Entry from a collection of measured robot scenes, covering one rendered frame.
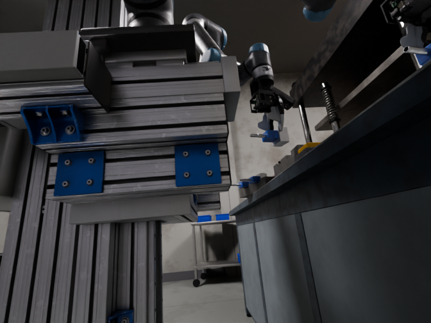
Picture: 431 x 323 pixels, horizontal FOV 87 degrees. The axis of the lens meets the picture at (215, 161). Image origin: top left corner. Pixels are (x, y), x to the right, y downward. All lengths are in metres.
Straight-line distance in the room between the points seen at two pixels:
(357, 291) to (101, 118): 0.63
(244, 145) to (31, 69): 3.84
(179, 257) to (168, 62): 3.49
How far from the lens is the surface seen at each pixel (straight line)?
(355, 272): 0.61
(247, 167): 4.00
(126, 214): 0.57
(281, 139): 0.79
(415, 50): 0.60
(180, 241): 3.83
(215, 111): 0.46
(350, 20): 1.94
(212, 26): 1.29
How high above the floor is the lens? 0.63
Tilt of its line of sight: 17 degrees up
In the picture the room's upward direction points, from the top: 5 degrees counter-clockwise
